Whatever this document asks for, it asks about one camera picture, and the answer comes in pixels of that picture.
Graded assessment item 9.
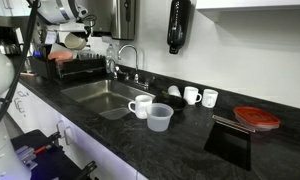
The black bowl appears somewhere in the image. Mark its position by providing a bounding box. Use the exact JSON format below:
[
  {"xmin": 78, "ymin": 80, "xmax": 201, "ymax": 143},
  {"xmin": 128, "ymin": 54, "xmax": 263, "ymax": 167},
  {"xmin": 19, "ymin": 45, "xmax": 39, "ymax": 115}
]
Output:
[{"xmin": 154, "ymin": 93, "xmax": 188, "ymax": 112}]

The white handleless cup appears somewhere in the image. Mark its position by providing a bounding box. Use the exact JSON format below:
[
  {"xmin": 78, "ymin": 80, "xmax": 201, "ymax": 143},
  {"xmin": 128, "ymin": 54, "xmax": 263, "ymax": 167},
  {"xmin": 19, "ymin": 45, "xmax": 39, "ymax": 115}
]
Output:
[{"xmin": 167, "ymin": 85, "xmax": 183, "ymax": 99}]

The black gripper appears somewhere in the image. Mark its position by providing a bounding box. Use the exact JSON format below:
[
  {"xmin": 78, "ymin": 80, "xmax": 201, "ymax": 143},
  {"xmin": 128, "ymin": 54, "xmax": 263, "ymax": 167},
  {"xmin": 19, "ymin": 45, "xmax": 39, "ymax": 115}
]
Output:
[{"xmin": 56, "ymin": 21, "xmax": 91, "ymax": 34}]

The beige bowl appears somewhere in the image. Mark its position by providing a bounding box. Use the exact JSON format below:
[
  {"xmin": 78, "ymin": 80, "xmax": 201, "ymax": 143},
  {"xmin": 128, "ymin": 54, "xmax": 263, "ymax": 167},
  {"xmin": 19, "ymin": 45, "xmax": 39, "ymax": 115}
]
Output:
[{"xmin": 64, "ymin": 32, "xmax": 88, "ymax": 51}]

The chrome gooseneck faucet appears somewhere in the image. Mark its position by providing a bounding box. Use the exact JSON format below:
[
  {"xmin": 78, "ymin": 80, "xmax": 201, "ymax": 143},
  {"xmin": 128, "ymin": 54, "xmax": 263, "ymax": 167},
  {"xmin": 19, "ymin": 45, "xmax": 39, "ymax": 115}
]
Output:
[{"xmin": 117, "ymin": 44, "xmax": 140, "ymax": 84}]

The small wooden board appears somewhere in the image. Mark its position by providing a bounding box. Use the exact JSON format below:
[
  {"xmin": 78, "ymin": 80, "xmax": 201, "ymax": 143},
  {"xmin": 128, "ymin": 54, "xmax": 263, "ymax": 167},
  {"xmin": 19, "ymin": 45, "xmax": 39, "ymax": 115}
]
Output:
[{"xmin": 19, "ymin": 71, "xmax": 36, "ymax": 78}]

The clear plastic water bottle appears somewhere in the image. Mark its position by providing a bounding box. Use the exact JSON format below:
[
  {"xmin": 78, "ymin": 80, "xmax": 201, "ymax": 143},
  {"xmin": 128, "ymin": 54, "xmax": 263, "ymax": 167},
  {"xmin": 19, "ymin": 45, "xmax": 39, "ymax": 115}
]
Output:
[{"xmin": 105, "ymin": 43, "xmax": 117, "ymax": 74}]

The stainless paper towel dispenser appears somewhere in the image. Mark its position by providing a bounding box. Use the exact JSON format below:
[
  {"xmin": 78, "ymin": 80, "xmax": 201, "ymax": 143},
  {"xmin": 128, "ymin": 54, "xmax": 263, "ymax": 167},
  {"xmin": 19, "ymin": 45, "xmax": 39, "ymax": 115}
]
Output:
[{"xmin": 108, "ymin": 0, "xmax": 137, "ymax": 42}]

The black robot mounting cart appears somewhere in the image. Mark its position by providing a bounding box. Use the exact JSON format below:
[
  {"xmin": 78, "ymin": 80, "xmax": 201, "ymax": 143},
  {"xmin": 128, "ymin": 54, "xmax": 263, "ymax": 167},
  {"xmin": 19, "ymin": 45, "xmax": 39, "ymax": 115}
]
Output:
[{"xmin": 10, "ymin": 129, "xmax": 98, "ymax": 180}]

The silver aluminium extrusion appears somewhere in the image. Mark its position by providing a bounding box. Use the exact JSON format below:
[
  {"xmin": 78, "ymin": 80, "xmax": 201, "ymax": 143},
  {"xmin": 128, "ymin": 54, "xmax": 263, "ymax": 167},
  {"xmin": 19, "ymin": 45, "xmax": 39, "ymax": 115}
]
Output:
[{"xmin": 14, "ymin": 144, "xmax": 38, "ymax": 170}]

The black wall soap dispenser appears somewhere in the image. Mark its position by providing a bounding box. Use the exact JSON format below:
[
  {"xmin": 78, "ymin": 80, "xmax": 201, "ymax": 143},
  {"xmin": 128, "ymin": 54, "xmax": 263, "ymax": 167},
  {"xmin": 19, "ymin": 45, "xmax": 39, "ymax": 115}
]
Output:
[{"xmin": 166, "ymin": 0, "xmax": 192, "ymax": 55}]

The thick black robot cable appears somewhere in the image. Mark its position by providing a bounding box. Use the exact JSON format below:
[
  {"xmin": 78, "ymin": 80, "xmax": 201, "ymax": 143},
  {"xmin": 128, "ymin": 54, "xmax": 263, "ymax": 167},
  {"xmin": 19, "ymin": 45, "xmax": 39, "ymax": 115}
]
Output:
[{"xmin": 0, "ymin": 0, "xmax": 41, "ymax": 140}]

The black dish drying rack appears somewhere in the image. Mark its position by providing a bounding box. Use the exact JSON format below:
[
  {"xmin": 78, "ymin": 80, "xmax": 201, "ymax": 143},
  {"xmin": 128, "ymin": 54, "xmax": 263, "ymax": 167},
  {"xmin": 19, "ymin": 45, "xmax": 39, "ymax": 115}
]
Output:
[{"xmin": 28, "ymin": 54, "xmax": 107, "ymax": 80}]

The chrome curved soap spout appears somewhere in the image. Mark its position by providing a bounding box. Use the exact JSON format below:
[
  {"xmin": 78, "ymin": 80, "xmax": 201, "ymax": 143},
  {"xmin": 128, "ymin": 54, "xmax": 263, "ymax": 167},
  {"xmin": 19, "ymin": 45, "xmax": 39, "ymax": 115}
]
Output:
[{"xmin": 106, "ymin": 58, "xmax": 120, "ymax": 81}]

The chrome faucet lever handle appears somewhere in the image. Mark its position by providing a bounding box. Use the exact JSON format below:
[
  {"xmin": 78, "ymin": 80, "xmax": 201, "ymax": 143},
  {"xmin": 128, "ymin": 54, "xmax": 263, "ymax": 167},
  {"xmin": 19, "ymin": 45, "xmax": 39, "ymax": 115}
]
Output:
[{"xmin": 141, "ymin": 75, "xmax": 157, "ymax": 92}]

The translucent plastic cup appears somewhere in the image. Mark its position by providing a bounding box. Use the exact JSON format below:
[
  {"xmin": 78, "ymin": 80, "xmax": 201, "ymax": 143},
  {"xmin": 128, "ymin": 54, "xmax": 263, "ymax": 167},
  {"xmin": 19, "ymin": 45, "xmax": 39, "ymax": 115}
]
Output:
[{"xmin": 145, "ymin": 102, "xmax": 175, "ymax": 133}]

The large white mug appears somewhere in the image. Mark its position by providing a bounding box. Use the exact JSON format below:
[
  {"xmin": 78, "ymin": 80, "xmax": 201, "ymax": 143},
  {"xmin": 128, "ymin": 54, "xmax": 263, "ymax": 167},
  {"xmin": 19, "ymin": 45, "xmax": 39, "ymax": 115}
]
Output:
[{"xmin": 127, "ymin": 94, "xmax": 154, "ymax": 120}]

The white lower cabinet front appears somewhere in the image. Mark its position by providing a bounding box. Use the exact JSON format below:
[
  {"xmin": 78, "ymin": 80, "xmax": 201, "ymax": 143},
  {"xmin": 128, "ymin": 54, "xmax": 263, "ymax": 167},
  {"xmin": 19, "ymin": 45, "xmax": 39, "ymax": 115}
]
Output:
[{"xmin": 3, "ymin": 81, "xmax": 148, "ymax": 180}]

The silver cabinet handle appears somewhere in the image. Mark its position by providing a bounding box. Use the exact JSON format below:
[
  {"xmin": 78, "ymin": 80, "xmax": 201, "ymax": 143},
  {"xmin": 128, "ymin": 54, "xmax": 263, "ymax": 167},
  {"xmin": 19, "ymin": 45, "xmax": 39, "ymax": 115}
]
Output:
[
  {"xmin": 63, "ymin": 126, "xmax": 75, "ymax": 146},
  {"xmin": 55, "ymin": 120, "xmax": 66, "ymax": 140}
]

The clear rectangular plastic container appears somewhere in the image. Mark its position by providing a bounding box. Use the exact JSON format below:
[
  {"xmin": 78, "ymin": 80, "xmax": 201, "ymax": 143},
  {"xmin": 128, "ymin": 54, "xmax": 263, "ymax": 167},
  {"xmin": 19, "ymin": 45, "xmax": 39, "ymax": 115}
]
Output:
[{"xmin": 98, "ymin": 107, "xmax": 132, "ymax": 121}]

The small white mug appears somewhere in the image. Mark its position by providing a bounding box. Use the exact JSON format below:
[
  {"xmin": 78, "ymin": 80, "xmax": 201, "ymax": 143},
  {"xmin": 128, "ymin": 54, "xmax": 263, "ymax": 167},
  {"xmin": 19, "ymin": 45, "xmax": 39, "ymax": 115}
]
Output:
[
  {"xmin": 183, "ymin": 86, "xmax": 203, "ymax": 106},
  {"xmin": 201, "ymin": 88, "xmax": 220, "ymax": 109}
]

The white wall cabinet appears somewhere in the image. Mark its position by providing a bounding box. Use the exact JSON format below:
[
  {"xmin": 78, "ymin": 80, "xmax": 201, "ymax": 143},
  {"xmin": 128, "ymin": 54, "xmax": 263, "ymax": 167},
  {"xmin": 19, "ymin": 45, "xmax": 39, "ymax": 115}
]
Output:
[{"xmin": 194, "ymin": 0, "xmax": 300, "ymax": 23}]

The red lidded plastic container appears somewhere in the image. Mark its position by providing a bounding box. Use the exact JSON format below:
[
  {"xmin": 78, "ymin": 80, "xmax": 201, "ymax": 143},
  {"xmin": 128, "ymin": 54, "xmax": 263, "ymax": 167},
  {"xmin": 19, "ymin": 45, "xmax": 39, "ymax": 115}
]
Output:
[{"xmin": 232, "ymin": 106, "xmax": 282, "ymax": 132}]

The stainless steel sink basin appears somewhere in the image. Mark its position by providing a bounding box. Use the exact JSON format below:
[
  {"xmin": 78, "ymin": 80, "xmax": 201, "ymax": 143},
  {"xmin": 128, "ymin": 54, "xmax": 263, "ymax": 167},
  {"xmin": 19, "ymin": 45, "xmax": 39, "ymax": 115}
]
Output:
[{"xmin": 60, "ymin": 79, "xmax": 157, "ymax": 116}]

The black flat square panel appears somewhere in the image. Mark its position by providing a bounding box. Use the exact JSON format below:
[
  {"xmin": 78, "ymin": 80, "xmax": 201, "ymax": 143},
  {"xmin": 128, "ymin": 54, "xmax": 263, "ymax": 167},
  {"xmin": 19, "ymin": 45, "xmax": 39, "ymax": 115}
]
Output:
[{"xmin": 203, "ymin": 121, "xmax": 253, "ymax": 172}]

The pink plastic bowl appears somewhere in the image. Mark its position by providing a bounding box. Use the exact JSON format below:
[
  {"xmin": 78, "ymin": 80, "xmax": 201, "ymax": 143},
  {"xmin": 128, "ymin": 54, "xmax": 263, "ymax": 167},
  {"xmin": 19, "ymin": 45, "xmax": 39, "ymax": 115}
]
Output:
[{"xmin": 47, "ymin": 50, "xmax": 74, "ymax": 65}]

